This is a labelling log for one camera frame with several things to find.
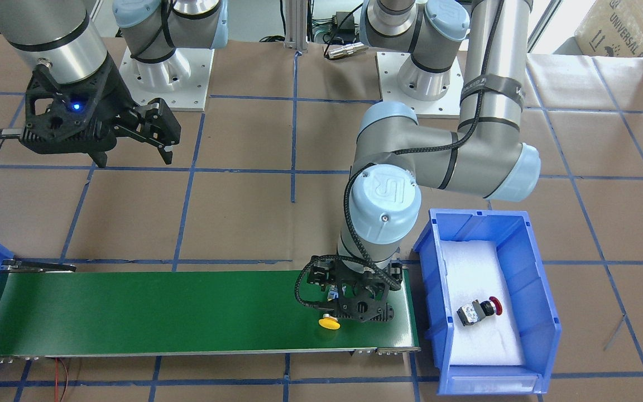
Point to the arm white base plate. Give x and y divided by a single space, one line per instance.
182 81
429 95

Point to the blue source plastic bin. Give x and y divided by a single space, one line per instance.
532 304

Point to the aluminium frame post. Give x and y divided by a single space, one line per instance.
296 15

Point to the white foam pad in source bin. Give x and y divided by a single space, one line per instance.
474 273

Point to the black power adapter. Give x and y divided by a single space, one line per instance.
343 22

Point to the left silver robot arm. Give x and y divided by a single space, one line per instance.
396 156

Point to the green conveyor belt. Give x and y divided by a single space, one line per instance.
114 314

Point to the red push button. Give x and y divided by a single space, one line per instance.
476 311

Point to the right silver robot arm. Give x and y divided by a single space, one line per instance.
61 35

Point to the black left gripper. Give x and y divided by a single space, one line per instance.
318 274

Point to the yellow push button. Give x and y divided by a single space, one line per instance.
329 322

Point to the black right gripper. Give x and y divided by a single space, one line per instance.
110 91

